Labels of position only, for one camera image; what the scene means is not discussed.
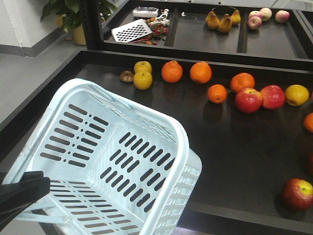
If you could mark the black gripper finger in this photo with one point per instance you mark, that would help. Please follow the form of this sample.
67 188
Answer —
14 199
31 182

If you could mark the light blue plastic basket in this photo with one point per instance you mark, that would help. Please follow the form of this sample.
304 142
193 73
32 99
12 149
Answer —
116 167

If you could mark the orange behind red apples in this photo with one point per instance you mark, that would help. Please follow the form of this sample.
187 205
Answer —
241 81

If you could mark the brown flat fruit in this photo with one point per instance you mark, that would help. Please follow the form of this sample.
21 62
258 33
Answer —
127 76

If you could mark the yellow pear front left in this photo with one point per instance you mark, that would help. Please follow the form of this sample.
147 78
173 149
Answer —
143 80

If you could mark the yellow pear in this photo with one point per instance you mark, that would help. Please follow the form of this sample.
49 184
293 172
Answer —
143 66
143 80

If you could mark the yellow pear back left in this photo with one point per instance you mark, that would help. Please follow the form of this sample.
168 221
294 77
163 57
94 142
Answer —
143 66

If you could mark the green potted plant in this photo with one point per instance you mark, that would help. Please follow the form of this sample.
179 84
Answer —
79 17

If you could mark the white perforated board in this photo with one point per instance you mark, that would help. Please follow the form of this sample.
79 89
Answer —
131 31

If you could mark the orange with knob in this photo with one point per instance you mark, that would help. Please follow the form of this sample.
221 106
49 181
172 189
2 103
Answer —
201 72

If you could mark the white device with buttons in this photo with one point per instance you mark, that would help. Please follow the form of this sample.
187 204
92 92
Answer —
145 12

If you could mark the small orange centre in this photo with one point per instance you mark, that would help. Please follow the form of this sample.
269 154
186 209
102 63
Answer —
217 93

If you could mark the small orange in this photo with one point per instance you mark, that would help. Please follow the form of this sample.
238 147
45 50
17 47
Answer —
308 122
217 93

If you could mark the black wooden display table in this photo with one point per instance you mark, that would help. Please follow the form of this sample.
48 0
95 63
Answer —
245 158

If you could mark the red apple pair left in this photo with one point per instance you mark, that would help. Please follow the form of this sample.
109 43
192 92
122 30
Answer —
248 100

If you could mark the red apple pair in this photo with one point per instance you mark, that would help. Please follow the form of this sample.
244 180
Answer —
273 97
248 100

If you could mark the red apple pair right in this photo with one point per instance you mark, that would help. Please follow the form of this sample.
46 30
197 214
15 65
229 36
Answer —
273 97

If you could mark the dark red apple left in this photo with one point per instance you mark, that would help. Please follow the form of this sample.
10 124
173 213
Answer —
297 194

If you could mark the dark red apple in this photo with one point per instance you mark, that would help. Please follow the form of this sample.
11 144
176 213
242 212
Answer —
297 194
310 164

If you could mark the yellow round fruit right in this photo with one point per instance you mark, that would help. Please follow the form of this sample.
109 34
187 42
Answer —
296 95

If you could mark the dark red apple middle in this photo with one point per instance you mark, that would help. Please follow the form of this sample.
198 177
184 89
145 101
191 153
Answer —
310 164

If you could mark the small orange lower left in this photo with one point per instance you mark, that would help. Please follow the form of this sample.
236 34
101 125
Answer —
308 122

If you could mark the black rear display tray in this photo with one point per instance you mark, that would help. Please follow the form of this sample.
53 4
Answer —
286 45

